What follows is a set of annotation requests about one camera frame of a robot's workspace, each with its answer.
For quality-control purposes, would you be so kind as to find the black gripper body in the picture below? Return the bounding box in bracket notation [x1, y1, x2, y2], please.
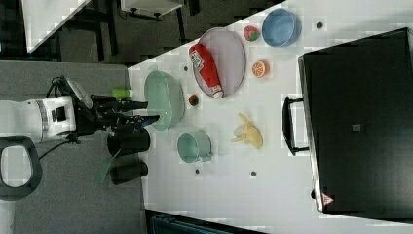
[75, 95, 127, 136]

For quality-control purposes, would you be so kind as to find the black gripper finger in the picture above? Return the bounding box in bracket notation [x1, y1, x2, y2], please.
[119, 100, 148, 111]
[126, 115, 160, 128]

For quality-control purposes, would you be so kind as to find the yellow peeled banana toy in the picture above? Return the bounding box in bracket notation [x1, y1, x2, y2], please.
[232, 113, 263, 149]

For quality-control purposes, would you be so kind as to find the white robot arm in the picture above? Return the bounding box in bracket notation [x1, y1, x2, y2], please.
[0, 95, 160, 201]

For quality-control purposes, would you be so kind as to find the teal green mug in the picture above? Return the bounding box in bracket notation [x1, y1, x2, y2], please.
[177, 131, 212, 164]

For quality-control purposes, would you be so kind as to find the green marker cap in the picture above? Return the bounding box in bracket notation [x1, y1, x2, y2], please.
[112, 89, 132, 98]

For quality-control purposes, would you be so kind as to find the green perforated colander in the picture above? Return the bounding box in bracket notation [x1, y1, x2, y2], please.
[144, 70, 185, 131]

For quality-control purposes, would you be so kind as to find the small red berry toy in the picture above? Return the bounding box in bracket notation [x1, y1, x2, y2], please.
[188, 95, 199, 106]

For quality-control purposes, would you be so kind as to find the red ketchup bottle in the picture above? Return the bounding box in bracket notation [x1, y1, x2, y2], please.
[189, 43, 224, 98]

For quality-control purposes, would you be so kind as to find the white cabinet on casters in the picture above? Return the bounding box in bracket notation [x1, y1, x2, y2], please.
[120, 0, 184, 21]

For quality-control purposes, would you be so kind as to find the grey oval plate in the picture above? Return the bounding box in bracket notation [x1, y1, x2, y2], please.
[198, 27, 246, 98]

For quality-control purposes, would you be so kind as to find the white side table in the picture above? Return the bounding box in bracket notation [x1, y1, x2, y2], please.
[20, 0, 92, 54]

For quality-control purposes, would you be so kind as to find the orange slice toy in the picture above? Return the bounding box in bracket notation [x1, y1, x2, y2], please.
[251, 60, 270, 78]

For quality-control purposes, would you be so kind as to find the red green strawberry toy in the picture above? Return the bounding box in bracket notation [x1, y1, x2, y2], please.
[244, 25, 260, 42]

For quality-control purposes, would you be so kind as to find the blue bowl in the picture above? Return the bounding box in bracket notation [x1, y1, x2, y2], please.
[261, 8, 302, 47]

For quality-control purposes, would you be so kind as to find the black toaster oven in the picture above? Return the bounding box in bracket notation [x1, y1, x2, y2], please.
[298, 27, 413, 223]

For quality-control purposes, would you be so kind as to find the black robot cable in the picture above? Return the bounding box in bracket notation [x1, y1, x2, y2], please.
[38, 131, 82, 161]

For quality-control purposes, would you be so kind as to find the black oven door handle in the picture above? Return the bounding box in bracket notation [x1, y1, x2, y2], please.
[282, 97, 309, 156]

